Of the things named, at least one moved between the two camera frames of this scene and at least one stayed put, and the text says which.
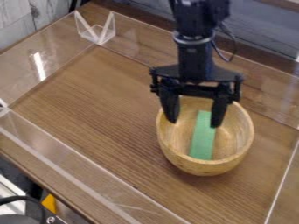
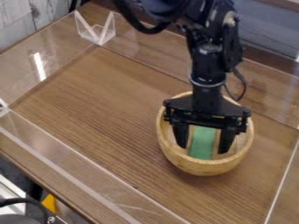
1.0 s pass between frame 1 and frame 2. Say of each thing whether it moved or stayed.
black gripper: moved
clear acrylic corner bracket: stayed
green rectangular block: stayed
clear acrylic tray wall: stayed
